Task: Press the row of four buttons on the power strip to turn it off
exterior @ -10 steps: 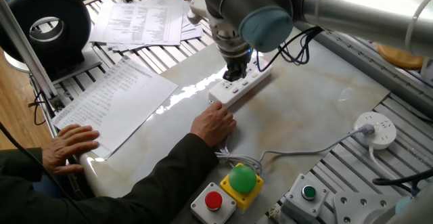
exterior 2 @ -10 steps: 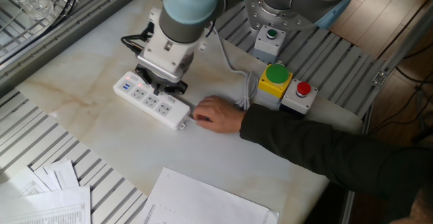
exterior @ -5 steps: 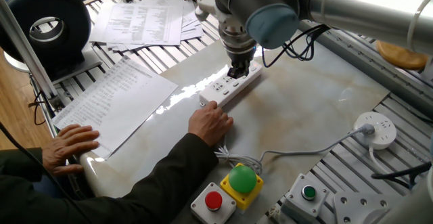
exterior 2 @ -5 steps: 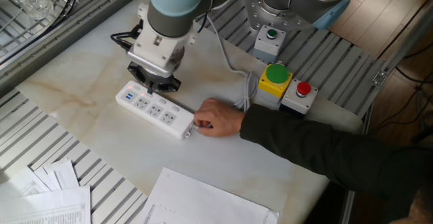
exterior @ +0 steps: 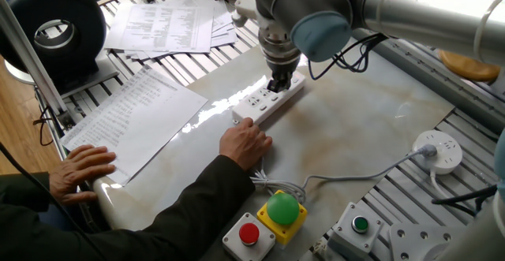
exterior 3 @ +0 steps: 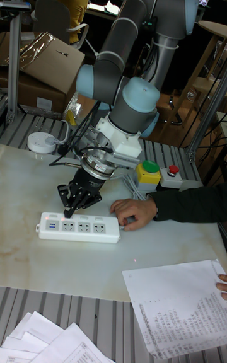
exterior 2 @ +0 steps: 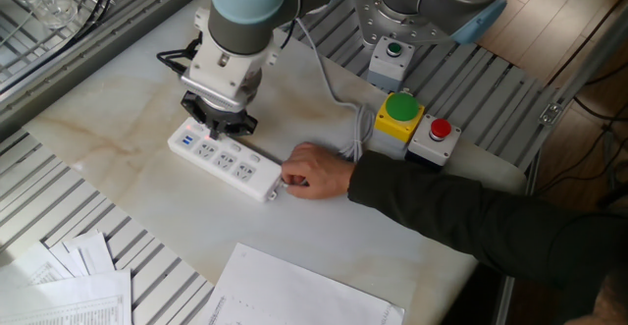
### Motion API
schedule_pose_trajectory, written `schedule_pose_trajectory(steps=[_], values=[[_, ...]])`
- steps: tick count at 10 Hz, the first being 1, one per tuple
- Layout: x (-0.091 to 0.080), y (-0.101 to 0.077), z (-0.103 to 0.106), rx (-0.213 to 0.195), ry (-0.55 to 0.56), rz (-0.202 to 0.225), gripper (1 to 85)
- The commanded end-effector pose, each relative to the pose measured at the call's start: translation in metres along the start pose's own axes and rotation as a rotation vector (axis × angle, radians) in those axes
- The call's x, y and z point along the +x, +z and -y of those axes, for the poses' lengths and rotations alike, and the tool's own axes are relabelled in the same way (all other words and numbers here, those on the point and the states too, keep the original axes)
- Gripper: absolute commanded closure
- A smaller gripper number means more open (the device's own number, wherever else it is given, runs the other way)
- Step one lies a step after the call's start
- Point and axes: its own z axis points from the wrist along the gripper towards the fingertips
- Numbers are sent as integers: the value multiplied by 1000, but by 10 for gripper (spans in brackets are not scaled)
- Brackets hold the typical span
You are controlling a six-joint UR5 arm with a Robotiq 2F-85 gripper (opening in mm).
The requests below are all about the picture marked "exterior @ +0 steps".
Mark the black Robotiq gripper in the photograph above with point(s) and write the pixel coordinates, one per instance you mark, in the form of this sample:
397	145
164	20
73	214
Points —
282	71

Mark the white four-switch power strip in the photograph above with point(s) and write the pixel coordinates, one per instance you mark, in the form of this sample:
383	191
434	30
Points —
260	103

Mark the left forearm dark sleeve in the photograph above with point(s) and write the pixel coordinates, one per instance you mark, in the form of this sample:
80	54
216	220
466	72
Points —
23	190

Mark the right forearm dark sleeve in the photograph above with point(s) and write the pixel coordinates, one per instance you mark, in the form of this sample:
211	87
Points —
189	209

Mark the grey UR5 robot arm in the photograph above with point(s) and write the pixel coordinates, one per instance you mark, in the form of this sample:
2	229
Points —
414	12

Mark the person's right hand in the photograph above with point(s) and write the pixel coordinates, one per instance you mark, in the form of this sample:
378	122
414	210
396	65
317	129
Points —
244	144

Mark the person's left hand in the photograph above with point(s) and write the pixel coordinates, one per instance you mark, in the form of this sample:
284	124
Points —
79	174

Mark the white paper sheet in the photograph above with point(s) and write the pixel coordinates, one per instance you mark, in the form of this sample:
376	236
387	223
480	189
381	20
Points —
209	4
225	36

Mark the white marble slab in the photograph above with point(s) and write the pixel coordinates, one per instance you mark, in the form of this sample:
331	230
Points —
347	127

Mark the yellow box green mushroom button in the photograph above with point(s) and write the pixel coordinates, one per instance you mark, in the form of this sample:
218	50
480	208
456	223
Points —
282	209

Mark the printed table paper sheet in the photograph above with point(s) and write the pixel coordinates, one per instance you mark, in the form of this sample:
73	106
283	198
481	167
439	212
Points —
165	28

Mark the large handwritten paper sheet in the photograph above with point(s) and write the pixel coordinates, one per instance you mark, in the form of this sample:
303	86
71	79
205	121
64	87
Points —
134	123

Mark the grey box red button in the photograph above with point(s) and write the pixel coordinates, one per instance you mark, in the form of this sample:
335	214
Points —
248	235

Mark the grey box small green button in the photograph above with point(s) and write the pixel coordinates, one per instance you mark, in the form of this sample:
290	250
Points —
357	229

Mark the round white socket hub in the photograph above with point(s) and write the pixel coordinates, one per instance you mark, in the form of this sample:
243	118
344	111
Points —
446	150

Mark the round wooden disc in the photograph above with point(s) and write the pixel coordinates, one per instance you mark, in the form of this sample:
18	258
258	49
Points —
469	68

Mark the black round blower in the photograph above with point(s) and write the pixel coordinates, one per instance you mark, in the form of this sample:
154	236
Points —
23	8

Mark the person's torso dark jacket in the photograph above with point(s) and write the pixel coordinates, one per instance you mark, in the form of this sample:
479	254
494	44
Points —
39	237

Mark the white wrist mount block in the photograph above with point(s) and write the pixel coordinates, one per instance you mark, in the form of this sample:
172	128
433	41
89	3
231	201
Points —
246	4

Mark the grey aluminium rail beam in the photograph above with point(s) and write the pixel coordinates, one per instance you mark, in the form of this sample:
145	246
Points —
434	83

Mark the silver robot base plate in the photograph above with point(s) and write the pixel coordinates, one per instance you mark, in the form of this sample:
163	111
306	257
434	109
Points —
418	241

